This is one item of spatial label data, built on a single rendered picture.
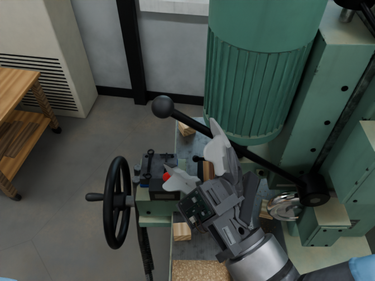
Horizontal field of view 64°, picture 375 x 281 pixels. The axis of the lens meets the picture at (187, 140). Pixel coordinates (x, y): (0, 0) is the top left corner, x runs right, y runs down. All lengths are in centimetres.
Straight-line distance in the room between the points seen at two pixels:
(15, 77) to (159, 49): 92
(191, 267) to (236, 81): 46
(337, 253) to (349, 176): 44
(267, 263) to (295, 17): 34
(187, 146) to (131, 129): 134
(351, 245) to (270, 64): 69
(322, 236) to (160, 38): 170
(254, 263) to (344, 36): 37
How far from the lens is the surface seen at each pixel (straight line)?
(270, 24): 45
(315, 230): 72
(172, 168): 57
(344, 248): 103
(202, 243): 83
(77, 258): 186
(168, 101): 44
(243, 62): 49
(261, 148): 79
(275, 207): 74
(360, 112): 61
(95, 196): 89
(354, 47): 53
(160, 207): 85
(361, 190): 62
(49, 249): 194
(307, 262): 97
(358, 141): 59
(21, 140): 220
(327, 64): 54
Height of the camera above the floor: 167
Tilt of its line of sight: 50 degrees down
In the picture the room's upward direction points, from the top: straight up
